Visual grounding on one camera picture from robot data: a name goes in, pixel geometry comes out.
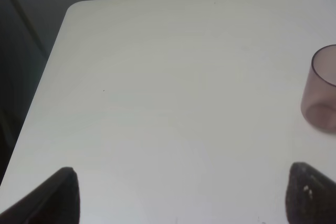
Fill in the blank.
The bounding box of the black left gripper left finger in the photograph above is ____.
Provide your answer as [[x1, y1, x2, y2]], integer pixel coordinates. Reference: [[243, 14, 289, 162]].
[[1, 167, 80, 223]]

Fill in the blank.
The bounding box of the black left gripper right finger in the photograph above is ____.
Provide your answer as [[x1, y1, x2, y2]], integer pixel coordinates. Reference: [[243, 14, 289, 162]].
[[285, 162, 335, 224]]

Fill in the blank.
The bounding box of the pink translucent plastic cup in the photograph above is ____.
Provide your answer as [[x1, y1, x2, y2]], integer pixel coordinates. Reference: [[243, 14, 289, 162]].
[[301, 45, 335, 133]]

